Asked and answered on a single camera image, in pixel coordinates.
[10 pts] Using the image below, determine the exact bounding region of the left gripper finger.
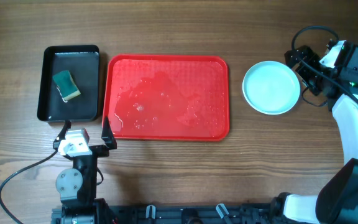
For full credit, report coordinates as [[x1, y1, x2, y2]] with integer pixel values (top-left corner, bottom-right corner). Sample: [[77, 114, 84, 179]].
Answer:
[[53, 120, 71, 149], [101, 116, 117, 150]]

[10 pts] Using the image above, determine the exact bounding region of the green yellow sponge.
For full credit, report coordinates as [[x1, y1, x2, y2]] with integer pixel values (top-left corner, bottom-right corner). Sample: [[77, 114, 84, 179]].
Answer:
[[52, 70, 81, 103]]

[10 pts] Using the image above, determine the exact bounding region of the light blue plate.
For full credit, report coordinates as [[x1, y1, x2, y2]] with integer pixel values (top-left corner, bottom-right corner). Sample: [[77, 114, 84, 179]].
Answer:
[[242, 61, 301, 115]]

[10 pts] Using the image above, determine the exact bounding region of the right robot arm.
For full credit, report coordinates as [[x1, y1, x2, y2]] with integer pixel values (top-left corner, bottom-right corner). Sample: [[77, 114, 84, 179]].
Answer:
[[267, 40, 358, 223]]

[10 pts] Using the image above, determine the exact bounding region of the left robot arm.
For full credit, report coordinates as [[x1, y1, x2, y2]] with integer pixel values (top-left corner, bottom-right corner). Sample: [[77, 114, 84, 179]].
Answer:
[[51, 118, 118, 224]]

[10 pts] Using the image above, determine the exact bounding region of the red plastic tray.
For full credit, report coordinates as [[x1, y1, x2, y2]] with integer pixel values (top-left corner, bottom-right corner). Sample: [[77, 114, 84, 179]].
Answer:
[[103, 54, 230, 141]]

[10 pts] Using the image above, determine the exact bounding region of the black rectangular tray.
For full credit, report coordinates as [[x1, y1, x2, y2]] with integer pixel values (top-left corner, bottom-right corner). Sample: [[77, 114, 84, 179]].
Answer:
[[37, 45, 100, 122]]

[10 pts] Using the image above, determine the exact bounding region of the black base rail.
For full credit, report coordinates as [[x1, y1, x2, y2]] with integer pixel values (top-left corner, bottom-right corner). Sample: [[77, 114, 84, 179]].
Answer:
[[51, 198, 294, 224]]

